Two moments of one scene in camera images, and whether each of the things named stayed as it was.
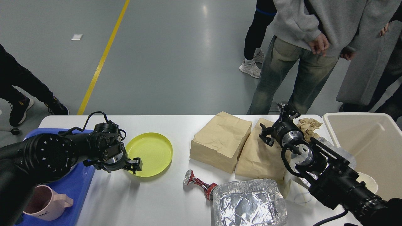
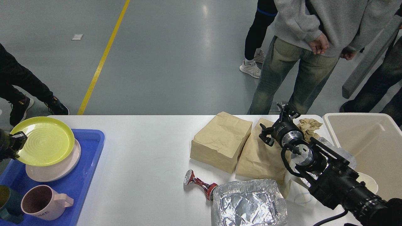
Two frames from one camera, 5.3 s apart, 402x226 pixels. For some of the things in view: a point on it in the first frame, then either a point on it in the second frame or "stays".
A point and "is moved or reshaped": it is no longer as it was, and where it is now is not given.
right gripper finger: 288,112 stays
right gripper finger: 265,131 stays
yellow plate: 155,150 is moved or reshaped
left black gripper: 121,163 to 17,140
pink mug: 45,204 stays
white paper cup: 370,183 stays
